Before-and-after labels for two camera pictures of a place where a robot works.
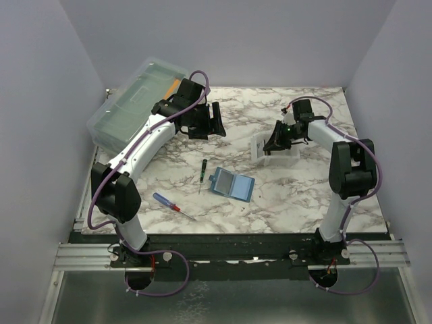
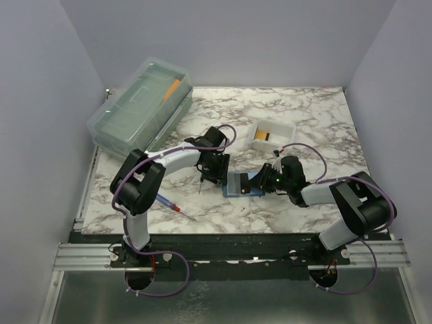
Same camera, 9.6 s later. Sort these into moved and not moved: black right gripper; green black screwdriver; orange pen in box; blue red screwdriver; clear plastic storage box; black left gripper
Moved: black left gripper; black right gripper
Not moved: green black screwdriver; blue red screwdriver; clear plastic storage box; orange pen in box
